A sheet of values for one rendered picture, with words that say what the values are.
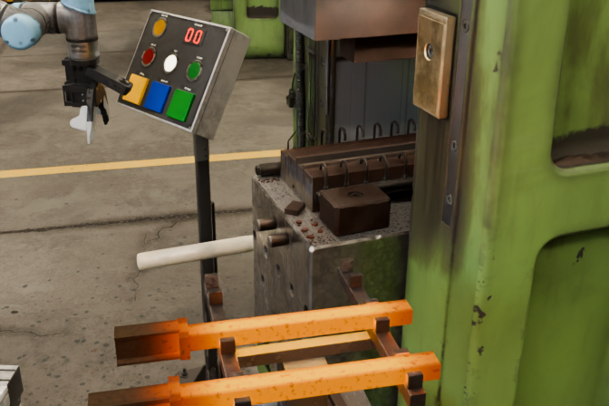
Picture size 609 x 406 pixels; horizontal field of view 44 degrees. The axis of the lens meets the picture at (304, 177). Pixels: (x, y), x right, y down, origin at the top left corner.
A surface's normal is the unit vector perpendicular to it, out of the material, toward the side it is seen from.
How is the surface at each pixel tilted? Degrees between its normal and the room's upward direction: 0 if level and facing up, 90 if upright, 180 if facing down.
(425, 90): 90
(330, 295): 90
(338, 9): 90
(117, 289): 0
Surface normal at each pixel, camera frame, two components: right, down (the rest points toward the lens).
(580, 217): 0.36, 0.37
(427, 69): -0.94, 0.13
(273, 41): 0.11, 0.39
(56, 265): 0.01, -0.92
